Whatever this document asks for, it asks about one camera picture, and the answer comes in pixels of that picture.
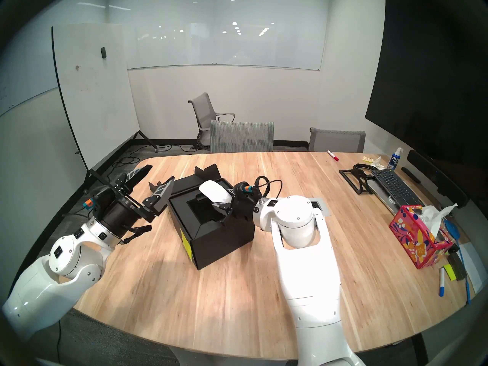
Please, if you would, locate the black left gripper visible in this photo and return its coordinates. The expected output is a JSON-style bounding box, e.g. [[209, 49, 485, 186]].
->
[[91, 164, 176, 237]]

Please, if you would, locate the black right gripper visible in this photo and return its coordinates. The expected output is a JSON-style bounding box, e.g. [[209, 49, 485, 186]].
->
[[211, 188, 257, 222]]

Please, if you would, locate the white computer mouse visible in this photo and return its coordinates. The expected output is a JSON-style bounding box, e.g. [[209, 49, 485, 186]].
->
[[199, 180, 232, 205]]

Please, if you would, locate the black cardboard box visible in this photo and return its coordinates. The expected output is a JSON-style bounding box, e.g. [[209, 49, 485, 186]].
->
[[148, 164, 256, 270]]

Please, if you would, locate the red floral tissue box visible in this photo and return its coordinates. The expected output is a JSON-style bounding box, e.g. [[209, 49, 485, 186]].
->
[[388, 205, 454, 270]]

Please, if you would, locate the grey mesh office chair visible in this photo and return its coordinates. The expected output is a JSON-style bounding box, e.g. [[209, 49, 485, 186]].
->
[[308, 127, 366, 153], [209, 120, 275, 153]]

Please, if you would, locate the silver table power outlet panel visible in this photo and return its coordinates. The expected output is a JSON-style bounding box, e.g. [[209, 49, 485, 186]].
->
[[311, 197, 331, 217]]

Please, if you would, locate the grey office chair with armrests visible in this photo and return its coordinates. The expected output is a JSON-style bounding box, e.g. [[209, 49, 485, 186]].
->
[[188, 92, 236, 150]]

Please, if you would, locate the mobile whiteboard on stand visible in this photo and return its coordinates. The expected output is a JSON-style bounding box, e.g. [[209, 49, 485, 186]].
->
[[51, 24, 159, 194]]

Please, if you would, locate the black folding laptop stand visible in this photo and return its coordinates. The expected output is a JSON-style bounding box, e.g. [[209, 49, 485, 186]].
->
[[339, 167, 376, 195]]

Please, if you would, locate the black keyboard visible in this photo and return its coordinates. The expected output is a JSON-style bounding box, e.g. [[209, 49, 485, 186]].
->
[[371, 169, 424, 208]]

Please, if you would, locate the whiteboard cleaner spray bottle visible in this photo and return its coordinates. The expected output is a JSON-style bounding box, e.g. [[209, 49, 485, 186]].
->
[[386, 147, 404, 171]]

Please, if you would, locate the white tissue sheet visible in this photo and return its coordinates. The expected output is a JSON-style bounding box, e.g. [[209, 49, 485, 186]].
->
[[419, 203, 458, 236]]

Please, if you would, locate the black video conference bar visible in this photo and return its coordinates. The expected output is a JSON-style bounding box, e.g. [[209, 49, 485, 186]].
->
[[407, 150, 469, 209]]

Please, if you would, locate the black felt board eraser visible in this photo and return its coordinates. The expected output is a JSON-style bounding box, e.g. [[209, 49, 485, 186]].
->
[[447, 251, 467, 281]]

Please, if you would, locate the white paper sheet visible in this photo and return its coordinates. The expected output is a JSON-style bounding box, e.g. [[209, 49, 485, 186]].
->
[[459, 243, 486, 293]]

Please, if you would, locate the black floor cable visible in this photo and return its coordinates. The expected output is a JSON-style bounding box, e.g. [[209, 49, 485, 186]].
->
[[63, 142, 201, 217]]

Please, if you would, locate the black braided left cable sleeve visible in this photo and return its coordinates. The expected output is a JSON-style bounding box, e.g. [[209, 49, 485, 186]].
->
[[122, 224, 152, 244]]

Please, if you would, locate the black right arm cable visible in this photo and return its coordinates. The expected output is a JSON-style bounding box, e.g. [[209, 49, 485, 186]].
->
[[255, 176, 283, 200]]

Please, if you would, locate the large wall glass whiteboard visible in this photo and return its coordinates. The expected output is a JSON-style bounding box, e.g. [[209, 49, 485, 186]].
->
[[107, 0, 330, 71]]

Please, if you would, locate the large black wall screen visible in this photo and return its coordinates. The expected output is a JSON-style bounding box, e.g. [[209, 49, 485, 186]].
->
[[364, 0, 488, 186]]

